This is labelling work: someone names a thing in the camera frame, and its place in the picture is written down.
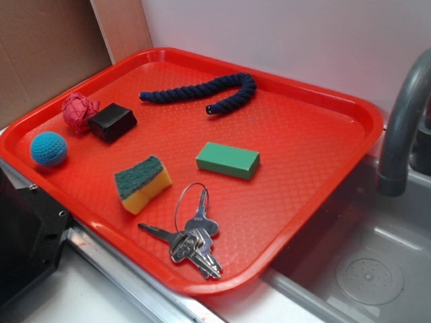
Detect dark blue twisted rope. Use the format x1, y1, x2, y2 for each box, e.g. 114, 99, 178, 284
139, 73, 258, 116

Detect green rectangular block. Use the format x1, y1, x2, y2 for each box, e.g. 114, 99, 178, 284
196, 142, 261, 180

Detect yellow green scrub sponge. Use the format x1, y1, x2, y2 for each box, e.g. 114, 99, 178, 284
114, 155, 172, 215

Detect grey toy sink basin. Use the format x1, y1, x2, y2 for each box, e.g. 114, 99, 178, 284
263, 157, 430, 322

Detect crumpled pink paper ball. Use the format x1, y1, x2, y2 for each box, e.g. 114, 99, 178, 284
61, 92, 100, 134

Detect silver keys on ring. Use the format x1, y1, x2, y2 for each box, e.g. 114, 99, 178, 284
138, 182, 222, 279

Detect blue crocheted ball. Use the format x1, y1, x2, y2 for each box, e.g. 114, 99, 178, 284
30, 132, 68, 168

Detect brown cardboard panel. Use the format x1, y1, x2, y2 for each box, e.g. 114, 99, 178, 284
1, 1, 152, 128

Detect grey toy faucet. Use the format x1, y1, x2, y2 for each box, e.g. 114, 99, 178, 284
376, 49, 430, 196

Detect red plastic tray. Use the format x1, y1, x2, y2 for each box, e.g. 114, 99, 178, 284
1, 48, 383, 296

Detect black rectangular block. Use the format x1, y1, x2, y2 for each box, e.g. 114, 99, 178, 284
88, 103, 137, 143

